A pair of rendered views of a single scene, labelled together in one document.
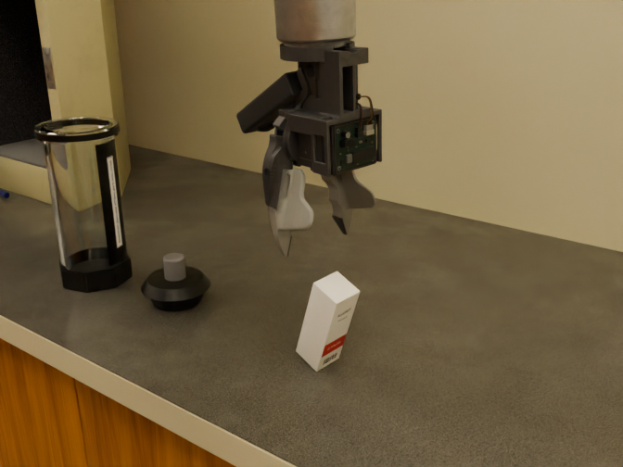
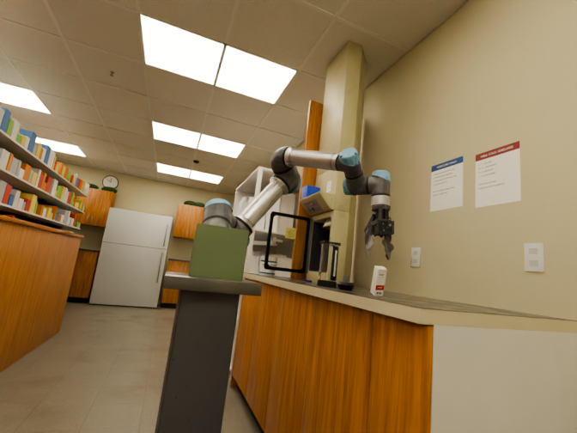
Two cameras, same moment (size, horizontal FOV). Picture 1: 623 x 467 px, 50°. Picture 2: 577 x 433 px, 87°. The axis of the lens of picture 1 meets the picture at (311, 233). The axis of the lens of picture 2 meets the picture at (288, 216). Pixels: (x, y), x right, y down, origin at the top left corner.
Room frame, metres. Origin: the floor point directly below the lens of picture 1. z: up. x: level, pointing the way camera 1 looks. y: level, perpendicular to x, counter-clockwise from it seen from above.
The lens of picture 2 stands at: (-0.57, -0.37, 1.00)
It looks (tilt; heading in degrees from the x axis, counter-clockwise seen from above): 10 degrees up; 33
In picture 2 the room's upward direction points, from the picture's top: 7 degrees clockwise
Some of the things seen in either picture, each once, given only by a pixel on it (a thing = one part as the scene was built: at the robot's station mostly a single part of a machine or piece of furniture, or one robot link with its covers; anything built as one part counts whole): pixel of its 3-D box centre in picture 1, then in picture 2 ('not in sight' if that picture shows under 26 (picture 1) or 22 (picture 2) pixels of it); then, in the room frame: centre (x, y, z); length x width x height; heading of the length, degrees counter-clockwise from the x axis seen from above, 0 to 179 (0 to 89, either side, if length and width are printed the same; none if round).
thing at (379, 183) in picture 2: not in sight; (379, 184); (0.65, 0.00, 1.39); 0.09 x 0.08 x 0.11; 96
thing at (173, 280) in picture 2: not in sight; (209, 282); (0.27, 0.51, 0.92); 0.32 x 0.32 x 0.04; 54
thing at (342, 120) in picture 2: not in sight; (347, 115); (1.36, 0.49, 2.18); 0.32 x 0.25 x 0.93; 54
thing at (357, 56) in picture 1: (324, 107); (380, 222); (0.65, -0.01, 1.23); 0.09 x 0.08 x 0.12; 40
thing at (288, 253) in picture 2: not in sight; (288, 242); (1.21, 0.79, 1.19); 0.30 x 0.01 x 0.40; 144
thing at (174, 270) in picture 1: (175, 278); (345, 282); (0.81, 0.18, 0.97); 0.09 x 0.09 x 0.07
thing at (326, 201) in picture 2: not in sight; (315, 204); (1.21, 0.60, 1.46); 0.32 x 0.12 x 0.10; 54
